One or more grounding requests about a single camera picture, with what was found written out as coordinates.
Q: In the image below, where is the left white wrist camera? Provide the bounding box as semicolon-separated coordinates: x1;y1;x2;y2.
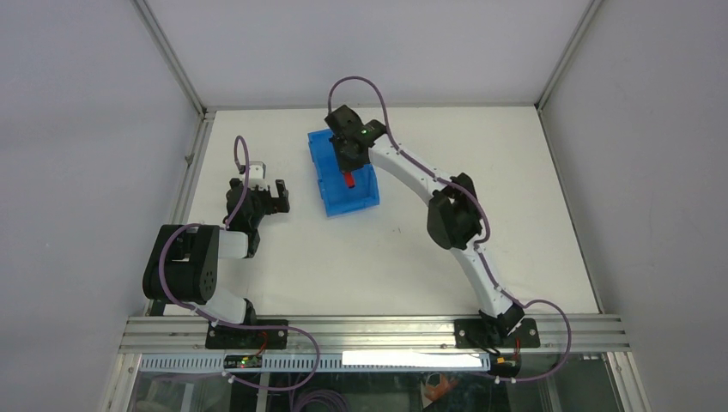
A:
245;161;270;191

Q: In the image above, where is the aluminium front rail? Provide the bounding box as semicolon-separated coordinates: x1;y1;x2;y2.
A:
118;314;631;354

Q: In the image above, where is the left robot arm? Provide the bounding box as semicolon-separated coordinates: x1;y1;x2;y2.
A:
143;178;290;348

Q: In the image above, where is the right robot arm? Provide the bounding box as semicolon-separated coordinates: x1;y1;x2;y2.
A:
325;105;525;348

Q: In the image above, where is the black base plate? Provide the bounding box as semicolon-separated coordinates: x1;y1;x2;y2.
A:
453;318;541;349
204;318;288;351

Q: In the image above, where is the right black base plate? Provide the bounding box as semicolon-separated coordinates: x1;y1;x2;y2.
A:
453;318;541;349

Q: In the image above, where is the red handled screwdriver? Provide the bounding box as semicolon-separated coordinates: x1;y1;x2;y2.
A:
343;173;355;189

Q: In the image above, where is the blue plastic bin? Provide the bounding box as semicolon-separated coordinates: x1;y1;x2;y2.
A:
307;129;380;217

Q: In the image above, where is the orange object under table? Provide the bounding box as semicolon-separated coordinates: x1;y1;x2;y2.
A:
422;373;458;403

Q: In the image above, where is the white slotted cable duct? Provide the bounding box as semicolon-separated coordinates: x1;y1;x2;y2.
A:
139;350;490;374

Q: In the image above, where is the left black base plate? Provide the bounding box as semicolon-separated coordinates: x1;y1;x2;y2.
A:
204;318;288;351

